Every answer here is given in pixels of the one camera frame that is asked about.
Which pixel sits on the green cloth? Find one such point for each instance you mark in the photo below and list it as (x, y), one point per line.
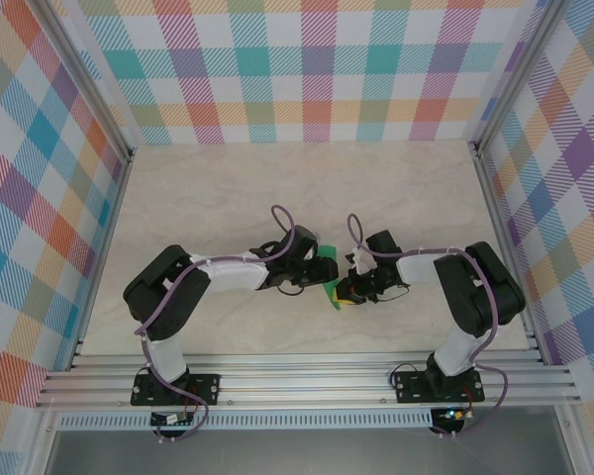
(328, 251)

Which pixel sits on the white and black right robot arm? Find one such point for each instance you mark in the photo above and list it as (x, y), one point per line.
(475, 287)

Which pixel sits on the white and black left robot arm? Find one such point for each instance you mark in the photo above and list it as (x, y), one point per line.
(232, 272)

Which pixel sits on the circuit board with green light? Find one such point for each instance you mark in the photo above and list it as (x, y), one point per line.
(453, 414)

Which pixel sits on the grey metal panel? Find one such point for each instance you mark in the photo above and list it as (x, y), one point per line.
(302, 455)

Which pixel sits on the dark circuit board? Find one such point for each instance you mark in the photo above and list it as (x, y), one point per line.
(170, 419)

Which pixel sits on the small left wrist camera box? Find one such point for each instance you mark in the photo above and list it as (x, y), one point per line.
(311, 254)

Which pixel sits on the small wrist camera box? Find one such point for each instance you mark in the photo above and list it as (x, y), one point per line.
(357, 262)
(311, 254)

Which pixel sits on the small right wrist camera box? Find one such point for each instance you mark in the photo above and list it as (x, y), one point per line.
(357, 262)

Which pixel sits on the aluminium mounting rail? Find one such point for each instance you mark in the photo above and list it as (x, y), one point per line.
(302, 381)

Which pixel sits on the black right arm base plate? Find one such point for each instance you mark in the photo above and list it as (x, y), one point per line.
(411, 386)

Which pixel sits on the aluminium side rail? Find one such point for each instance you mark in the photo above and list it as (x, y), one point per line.
(506, 247)
(106, 247)

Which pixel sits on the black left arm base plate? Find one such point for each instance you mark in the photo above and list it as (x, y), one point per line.
(208, 388)

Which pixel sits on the aluminium frame post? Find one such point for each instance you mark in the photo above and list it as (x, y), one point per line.
(515, 79)
(89, 84)

